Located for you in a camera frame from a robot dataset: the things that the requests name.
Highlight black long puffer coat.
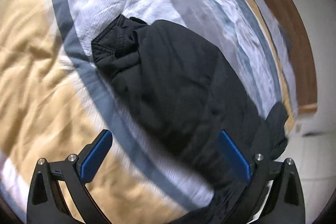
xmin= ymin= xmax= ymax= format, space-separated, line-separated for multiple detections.
xmin=91 ymin=15 xmax=288 ymax=223

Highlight striped bed duvet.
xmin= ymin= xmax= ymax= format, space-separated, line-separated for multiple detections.
xmin=1 ymin=0 xmax=298 ymax=223

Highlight wooden headboard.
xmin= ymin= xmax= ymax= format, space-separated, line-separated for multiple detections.
xmin=264 ymin=0 xmax=318 ymax=115

